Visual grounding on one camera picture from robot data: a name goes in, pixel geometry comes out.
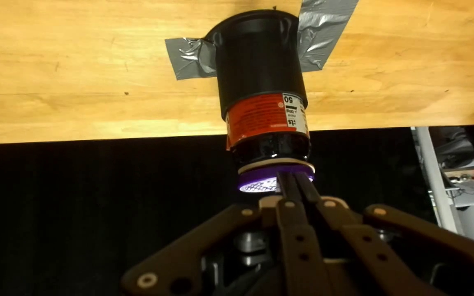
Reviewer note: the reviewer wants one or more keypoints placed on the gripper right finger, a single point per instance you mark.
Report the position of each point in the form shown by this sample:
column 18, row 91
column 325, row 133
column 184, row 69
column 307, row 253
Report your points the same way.
column 426, row 242

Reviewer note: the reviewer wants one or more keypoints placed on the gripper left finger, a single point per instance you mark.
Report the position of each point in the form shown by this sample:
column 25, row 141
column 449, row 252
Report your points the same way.
column 204, row 242

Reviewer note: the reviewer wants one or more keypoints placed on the black plastic cup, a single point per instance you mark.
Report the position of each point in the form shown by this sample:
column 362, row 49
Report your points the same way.
column 257, row 61

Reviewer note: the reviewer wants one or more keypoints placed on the black curtain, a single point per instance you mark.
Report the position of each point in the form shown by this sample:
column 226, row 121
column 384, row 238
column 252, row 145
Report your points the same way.
column 76, row 213

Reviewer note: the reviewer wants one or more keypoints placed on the dark bottle with red label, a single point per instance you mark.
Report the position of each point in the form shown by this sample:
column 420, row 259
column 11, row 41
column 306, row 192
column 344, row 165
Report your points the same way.
column 261, row 119

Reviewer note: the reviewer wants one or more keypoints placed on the grey metal post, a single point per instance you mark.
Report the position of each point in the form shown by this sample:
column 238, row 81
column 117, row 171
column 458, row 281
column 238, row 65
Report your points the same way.
column 432, row 172

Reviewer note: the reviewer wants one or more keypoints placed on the grey duct tape strip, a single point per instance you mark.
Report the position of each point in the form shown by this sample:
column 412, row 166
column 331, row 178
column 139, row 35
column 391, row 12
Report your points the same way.
column 187, row 57
column 319, row 28

